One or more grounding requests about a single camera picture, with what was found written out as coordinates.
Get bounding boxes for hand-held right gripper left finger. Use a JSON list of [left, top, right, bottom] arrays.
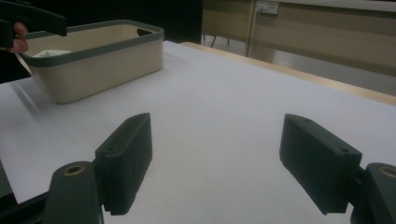
[[94, 112, 154, 217]]

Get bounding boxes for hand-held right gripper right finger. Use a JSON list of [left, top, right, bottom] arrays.
[[278, 113, 363, 216]]

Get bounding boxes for white cloth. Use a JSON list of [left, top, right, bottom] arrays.
[[32, 49, 72, 59]]

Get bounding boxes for beige basket with grey rim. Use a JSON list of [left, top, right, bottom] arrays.
[[18, 19, 165, 105]]

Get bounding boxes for white table cover sheet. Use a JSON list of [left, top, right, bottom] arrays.
[[0, 40, 396, 224]]

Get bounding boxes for beige cabinet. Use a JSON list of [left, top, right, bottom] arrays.
[[201, 0, 396, 78]]

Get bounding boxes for metal chair legs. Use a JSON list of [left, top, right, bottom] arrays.
[[203, 33, 232, 49]]

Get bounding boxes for white wall socket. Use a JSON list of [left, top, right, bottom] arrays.
[[256, 0, 280, 16]]

